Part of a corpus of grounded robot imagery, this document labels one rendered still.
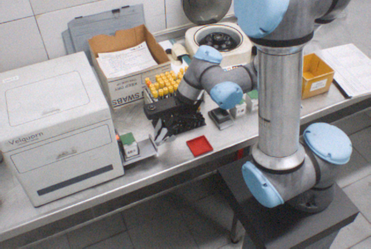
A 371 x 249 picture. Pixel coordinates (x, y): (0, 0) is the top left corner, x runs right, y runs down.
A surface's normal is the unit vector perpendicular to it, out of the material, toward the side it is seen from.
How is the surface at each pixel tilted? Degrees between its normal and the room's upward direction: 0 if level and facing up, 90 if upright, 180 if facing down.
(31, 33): 90
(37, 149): 90
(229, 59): 90
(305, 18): 77
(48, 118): 0
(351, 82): 1
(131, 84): 88
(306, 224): 4
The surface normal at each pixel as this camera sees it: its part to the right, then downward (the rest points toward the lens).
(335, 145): 0.13, -0.72
